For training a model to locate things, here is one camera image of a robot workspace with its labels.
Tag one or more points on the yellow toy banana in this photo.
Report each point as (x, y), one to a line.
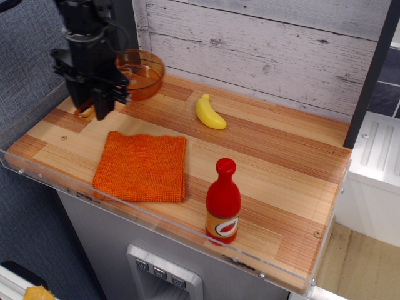
(207, 115)

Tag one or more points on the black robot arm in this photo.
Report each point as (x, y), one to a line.
(85, 17)

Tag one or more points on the yellow object bottom left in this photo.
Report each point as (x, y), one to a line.
(38, 293)

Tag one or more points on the grey toy fridge cabinet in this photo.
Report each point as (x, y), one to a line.
(106, 234)

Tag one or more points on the white ribbed appliance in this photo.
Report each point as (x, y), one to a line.
(369, 199)

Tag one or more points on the orange knitted cloth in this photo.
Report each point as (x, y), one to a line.
(142, 168)

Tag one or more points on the red sauce bottle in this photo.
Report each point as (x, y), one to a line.
(223, 204)

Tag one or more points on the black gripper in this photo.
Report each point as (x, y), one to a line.
(87, 64)

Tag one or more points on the right dark post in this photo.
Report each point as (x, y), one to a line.
(378, 59)

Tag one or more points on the silver dispenser panel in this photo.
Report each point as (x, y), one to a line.
(162, 275)

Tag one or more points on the orange transparent pan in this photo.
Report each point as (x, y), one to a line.
(139, 82)

